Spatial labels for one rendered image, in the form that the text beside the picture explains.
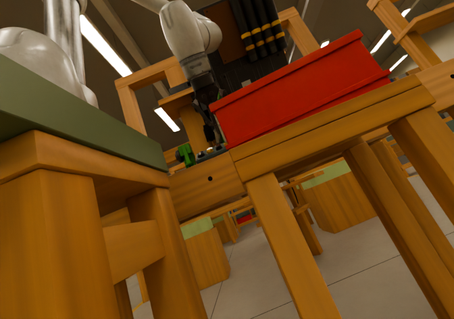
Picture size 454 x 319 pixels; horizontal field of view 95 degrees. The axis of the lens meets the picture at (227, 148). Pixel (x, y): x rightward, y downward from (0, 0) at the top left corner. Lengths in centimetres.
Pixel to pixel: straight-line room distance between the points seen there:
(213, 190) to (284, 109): 40
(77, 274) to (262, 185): 25
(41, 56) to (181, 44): 33
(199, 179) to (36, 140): 52
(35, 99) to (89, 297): 20
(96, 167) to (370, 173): 57
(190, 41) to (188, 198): 48
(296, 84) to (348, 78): 9
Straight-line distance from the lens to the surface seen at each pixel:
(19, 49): 55
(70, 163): 29
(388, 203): 63
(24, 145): 28
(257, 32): 106
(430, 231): 162
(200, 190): 72
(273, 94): 43
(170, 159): 153
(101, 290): 28
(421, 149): 45
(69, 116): 32
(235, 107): 43
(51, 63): 54
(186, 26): 69
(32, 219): 26
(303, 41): 178
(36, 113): 28
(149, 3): 89
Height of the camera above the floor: 70
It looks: 17 degrees up
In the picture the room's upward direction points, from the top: 22 degrees counter-clockwise
